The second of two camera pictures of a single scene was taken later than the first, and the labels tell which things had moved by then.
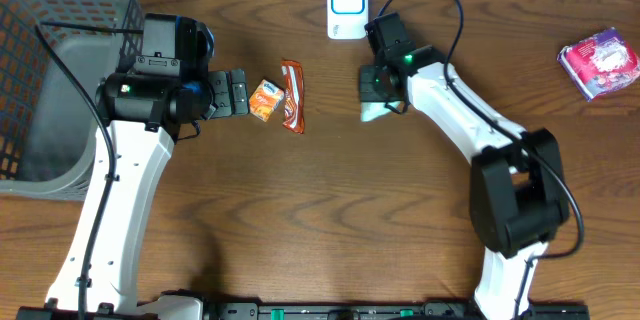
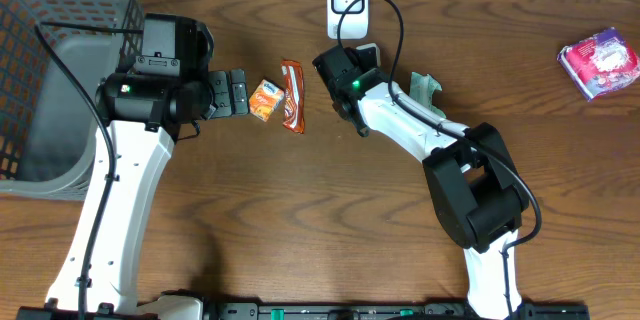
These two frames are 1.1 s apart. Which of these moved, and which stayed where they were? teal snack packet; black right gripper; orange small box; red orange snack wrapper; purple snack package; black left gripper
Moved: black right gripper; teal snack packet
Stayed: purple snack package; orange small box; red orange snack wrapper; black left gripper
